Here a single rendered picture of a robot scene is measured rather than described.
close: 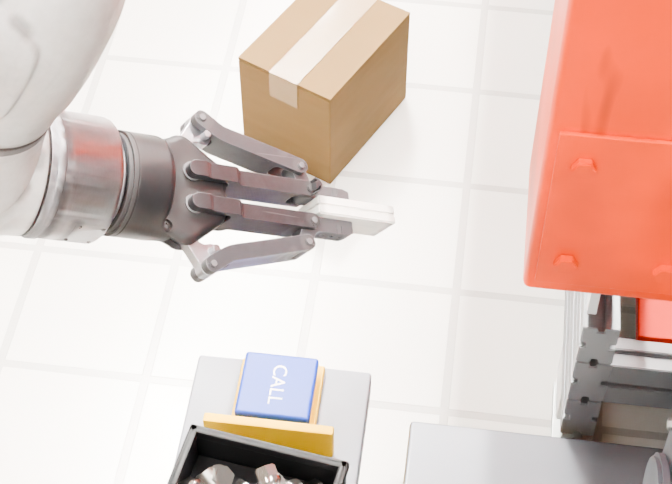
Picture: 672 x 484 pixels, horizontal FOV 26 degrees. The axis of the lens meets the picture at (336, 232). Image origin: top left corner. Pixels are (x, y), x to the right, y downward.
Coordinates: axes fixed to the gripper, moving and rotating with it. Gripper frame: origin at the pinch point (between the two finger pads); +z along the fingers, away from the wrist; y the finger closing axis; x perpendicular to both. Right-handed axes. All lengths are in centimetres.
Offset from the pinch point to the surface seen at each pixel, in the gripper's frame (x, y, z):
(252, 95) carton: -77, -54, 41
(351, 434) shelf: -25.1, 10.4, 15.6
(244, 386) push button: -28.9, 5.3, 6.7
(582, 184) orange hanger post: 1.9, -5.3, 23.8
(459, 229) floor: -67, -32, 67
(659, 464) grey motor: -15.1, 14.8, 44.8
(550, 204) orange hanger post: -1.9, -4.8, 23.3
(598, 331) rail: -25, -2, 50
